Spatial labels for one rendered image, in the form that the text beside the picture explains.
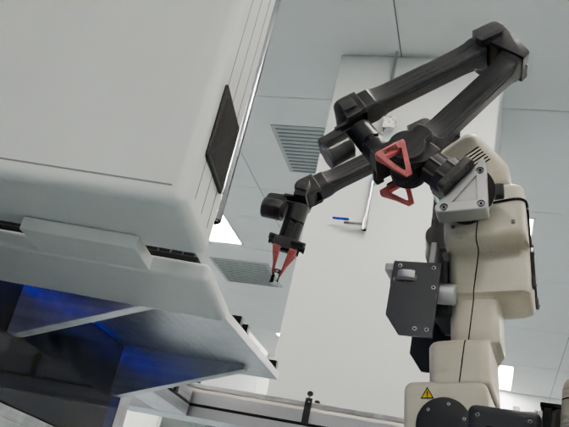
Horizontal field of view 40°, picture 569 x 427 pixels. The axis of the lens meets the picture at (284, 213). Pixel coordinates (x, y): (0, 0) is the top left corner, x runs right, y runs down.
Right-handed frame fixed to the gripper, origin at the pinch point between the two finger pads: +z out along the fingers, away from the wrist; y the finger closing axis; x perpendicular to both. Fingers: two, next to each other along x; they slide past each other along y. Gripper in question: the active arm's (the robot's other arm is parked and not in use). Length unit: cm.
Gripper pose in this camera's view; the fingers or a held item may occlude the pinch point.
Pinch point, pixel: (277, 272)
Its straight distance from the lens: 206.2
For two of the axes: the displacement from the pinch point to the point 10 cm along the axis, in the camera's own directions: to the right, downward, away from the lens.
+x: 0.3, -3.1, -9.5
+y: -9.5, -3.0, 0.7
